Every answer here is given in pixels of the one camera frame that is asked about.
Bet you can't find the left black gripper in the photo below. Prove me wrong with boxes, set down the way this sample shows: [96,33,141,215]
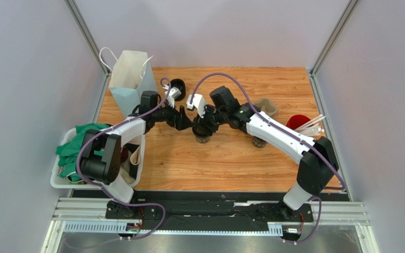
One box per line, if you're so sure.
[152,99,194,131]

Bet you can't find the single dark coffee cup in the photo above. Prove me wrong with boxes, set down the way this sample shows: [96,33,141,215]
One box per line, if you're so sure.
[194,132,210,143]

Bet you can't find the white paper bag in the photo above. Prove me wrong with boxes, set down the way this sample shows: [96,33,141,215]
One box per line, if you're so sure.
[99,47,158,118]

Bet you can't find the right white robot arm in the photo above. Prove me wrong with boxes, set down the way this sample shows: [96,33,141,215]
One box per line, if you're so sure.
[186,86,339,211]

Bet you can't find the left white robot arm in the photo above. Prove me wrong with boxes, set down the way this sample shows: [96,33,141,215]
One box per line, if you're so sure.
[76,87,192,204]

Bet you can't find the black cup lid stack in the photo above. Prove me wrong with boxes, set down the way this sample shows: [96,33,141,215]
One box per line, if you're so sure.
[171,79,186,101]

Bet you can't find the black paper cup stack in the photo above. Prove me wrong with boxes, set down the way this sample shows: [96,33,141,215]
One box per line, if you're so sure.
[252,137,267,148]

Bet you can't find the beige cloth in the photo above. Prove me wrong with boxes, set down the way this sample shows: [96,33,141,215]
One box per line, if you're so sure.
[120,143,142,186]

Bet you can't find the bottom pulp cup carrier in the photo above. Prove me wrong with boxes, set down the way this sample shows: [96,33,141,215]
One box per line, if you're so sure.
[253,98,278,117]

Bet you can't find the red straw holder cup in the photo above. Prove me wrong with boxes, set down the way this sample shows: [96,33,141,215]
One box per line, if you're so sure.
[286,114,311,130]

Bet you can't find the green cloth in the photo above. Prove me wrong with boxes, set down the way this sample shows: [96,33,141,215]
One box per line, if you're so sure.
[56,123,109,184]

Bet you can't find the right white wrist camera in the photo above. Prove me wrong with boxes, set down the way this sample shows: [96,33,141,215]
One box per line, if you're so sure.
[186,94,207,118]

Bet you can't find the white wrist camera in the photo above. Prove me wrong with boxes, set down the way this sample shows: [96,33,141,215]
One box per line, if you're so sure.
[161,84,182,109]
[186,94,207,118]

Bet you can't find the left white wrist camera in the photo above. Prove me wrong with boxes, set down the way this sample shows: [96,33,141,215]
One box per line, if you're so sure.
[161,84,182,109]

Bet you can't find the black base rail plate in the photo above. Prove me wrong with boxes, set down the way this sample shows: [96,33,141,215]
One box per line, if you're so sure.
[105,191,316,231]

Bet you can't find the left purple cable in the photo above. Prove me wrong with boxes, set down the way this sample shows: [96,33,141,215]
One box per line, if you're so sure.
[75,77,172,241]

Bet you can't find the purple cable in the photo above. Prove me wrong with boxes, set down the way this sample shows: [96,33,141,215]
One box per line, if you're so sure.
[189,72,346,245]
[75,77,172,241]

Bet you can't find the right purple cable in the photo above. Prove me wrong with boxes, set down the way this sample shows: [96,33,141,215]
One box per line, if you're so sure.
[189,72,346,245]

